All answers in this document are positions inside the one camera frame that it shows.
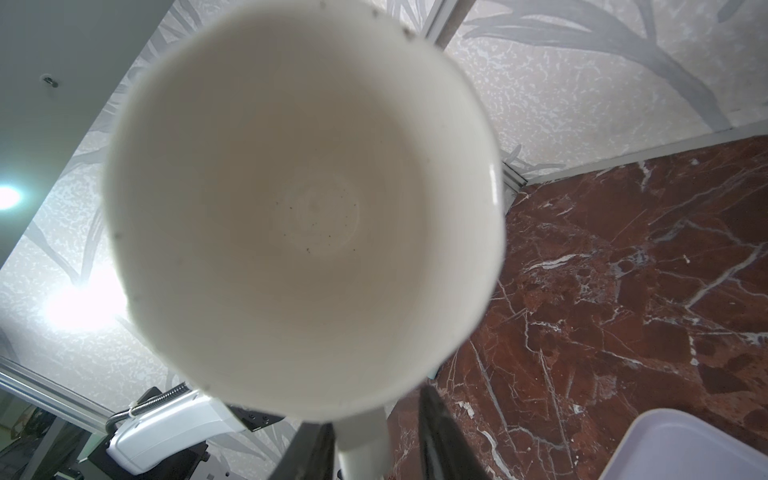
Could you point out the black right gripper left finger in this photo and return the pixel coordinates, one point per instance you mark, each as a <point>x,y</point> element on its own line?
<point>310,455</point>

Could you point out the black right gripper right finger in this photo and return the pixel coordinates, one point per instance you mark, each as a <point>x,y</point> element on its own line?
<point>444,451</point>

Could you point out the white ceramic mug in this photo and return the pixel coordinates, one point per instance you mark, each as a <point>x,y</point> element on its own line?
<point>306,213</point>

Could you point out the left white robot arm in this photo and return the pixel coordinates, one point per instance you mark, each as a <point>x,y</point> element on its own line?
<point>169,436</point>

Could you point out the lavender plastic tray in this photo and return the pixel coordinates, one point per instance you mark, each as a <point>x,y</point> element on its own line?
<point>671,444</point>

